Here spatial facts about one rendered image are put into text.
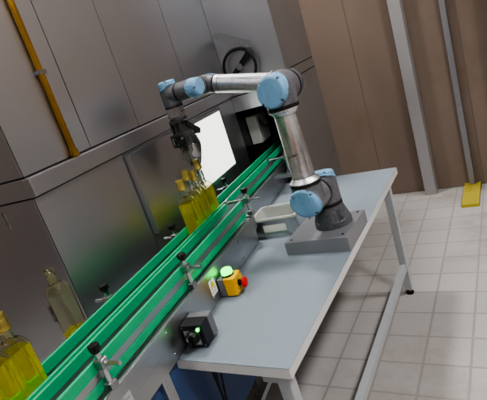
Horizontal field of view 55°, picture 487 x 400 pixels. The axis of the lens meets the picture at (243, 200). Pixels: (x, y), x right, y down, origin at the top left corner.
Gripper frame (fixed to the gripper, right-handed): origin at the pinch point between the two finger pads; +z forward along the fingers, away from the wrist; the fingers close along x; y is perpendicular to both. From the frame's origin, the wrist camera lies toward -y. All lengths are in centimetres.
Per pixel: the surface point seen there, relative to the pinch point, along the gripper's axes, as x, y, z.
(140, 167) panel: -11.8, 22.1, -6.9
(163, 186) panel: -11.9, 12.0, 5.2
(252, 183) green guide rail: 3.1, -40.7, 26.4
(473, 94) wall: 116, -232, 44
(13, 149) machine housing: -14, 72, -30
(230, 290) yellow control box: 21, 41, 41
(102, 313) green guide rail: -2, 77, 24
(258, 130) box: -10, -102, 11
